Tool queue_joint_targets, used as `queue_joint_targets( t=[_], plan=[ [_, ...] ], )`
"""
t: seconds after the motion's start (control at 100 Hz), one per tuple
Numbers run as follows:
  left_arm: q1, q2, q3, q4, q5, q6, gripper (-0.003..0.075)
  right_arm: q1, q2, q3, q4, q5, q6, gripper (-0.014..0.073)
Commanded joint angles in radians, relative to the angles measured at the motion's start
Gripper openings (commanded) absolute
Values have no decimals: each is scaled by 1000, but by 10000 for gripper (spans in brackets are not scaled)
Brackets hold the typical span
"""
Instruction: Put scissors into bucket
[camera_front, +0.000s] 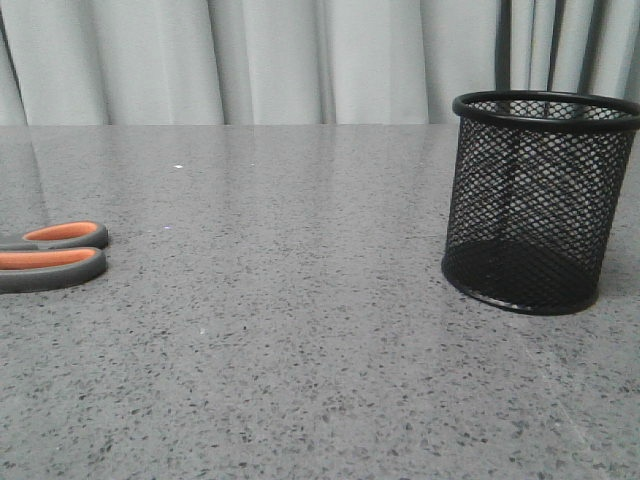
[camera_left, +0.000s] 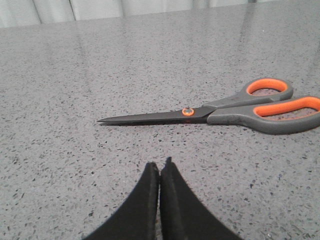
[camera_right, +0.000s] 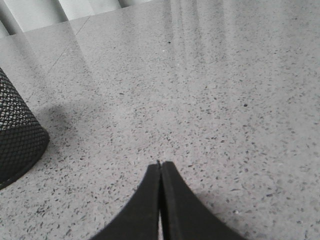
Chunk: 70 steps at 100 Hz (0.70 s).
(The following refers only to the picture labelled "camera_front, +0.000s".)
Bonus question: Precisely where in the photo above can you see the grey and orange scissors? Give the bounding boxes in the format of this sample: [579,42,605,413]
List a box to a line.
[1,221,109,293]

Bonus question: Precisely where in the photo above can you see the black mesh pen cup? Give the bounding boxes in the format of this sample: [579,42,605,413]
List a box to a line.
[442,90,639,315]

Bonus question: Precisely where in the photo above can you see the light grey curtain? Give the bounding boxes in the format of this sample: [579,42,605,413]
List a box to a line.
[1,1,639,125]

